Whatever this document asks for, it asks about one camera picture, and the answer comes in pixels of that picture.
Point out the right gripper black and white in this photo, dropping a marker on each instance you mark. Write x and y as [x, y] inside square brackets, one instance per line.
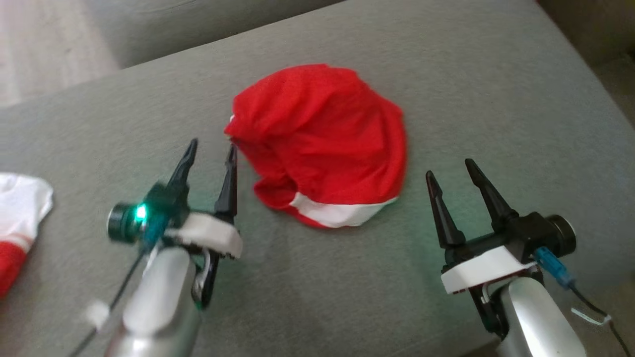
[496, 267]

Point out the left gripper black and white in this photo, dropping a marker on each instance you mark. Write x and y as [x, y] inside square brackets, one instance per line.
[208, 233]

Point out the red shorts with white waistband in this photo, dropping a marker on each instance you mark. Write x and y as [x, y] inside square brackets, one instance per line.
[327, 139]

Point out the red and white striped garment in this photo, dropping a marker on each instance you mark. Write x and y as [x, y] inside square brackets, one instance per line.
[20, 208]

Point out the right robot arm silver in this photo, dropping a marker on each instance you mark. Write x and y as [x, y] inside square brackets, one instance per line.
[538, 322]

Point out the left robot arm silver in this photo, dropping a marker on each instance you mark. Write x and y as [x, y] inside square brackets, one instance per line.
[158, 302]

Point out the large grey sofa seat cushion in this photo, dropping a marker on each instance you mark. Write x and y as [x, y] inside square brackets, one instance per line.
[173, 29]

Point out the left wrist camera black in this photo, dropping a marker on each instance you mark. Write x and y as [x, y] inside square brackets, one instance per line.
[124, 223]

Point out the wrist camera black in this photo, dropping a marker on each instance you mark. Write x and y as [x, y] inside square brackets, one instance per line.
[563, 235]
[124, 223]

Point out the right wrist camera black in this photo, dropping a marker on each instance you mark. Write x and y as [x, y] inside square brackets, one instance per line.
[563, 235]

